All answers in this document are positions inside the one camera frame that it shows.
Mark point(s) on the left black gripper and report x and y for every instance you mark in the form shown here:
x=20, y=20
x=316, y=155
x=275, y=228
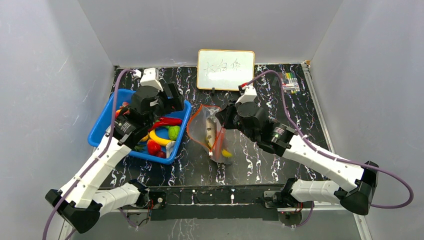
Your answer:
x=174, y=104

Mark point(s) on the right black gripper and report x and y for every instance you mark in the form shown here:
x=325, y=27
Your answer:
x=228, y=115

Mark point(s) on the clear orange zip bag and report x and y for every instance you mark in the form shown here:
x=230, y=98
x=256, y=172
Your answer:
x=196, y=130

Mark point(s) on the grey toy fish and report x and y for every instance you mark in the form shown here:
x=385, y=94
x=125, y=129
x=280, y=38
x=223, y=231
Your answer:
x=211, y=131

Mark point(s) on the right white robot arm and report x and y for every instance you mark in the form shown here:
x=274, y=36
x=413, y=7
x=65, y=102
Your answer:
x=348, y=185

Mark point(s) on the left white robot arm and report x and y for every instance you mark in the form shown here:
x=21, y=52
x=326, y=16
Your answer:
x=79, y=201

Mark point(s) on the red toy chili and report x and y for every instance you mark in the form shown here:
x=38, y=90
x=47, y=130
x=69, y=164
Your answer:
x=165, y=121

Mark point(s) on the green toy cabbage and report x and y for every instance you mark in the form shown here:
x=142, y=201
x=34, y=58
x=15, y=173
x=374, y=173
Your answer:
x=173, y=132

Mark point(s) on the blue plastic bin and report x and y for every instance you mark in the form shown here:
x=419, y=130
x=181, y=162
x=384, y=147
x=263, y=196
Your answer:
x=104, y=120

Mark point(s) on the white toy radish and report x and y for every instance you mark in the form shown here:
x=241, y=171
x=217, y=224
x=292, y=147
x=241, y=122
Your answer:
x=169, y=148

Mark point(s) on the red toy pepper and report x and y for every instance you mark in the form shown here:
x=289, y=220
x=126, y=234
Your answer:
x=153, y=148

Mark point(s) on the marker pen pack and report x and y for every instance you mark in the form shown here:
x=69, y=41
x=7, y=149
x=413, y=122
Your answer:
x=289, y=83

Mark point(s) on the dark red toy cherry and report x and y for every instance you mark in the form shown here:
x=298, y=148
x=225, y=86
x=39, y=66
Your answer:
x=161, y=154

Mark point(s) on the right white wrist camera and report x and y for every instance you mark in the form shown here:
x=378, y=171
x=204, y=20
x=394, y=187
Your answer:
x=247, y=94

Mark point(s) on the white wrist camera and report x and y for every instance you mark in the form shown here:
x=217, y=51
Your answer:
x=247, y=94
x=149, y=77

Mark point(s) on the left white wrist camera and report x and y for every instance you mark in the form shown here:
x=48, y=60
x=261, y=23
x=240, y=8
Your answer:
x=149, y=77

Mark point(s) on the small whiteboard yellow frame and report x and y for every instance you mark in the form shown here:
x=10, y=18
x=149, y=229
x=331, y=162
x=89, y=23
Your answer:
x=224, y=70

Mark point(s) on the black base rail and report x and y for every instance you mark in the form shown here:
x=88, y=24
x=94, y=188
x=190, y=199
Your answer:
x=201, y=202

